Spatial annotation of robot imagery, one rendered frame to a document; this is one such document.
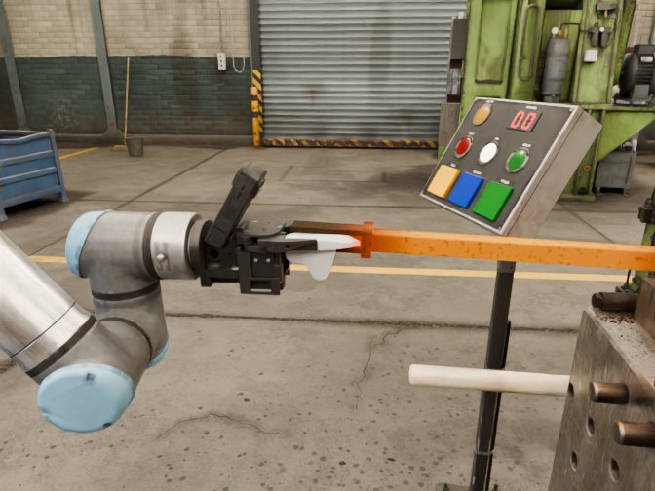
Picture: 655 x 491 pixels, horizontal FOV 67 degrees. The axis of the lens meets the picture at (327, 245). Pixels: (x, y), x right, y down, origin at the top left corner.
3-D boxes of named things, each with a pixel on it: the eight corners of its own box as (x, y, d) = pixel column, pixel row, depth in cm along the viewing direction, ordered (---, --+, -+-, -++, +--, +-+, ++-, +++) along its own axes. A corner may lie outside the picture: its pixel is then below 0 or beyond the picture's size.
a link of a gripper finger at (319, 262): (359, 277, 63) (289, 273, 65) (360, 233, 61) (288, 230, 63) (357, 286, 61) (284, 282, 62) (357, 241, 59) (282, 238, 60)
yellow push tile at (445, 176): (441, 197, 117) (458, 169, 116) (426, 190, 124) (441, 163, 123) (447, 200, 118) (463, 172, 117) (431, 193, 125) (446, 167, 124)
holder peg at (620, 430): (617, 449, 56) (622, 431, 55) (608, 434, 59) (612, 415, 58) (656, 453, 56) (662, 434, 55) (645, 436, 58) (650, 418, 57)
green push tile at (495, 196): (492, 220, 99) (512, 187, 98) (471, 210, 106) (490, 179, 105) (498, 224, 100) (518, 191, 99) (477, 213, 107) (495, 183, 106)
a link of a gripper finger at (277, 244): (322, 244, 63) (257, 241, 64) (322, 231, 62) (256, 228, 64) (315, 256, 59) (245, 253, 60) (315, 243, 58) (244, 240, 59)
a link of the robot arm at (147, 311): (88, 387, 66) (70, 304, 62) (116, 342, 77) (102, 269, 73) (159, 383, 67) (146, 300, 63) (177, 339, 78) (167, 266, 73)
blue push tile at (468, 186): (464, 207, 108) (482, 177, 107) (447, 200, 115) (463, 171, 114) (470, 211, 109) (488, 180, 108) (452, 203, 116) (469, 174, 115)
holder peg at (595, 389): (593, 406, 63) (597, 389, 62) (585, 394, 66) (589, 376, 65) (626, 409, 63) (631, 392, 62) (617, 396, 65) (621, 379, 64)
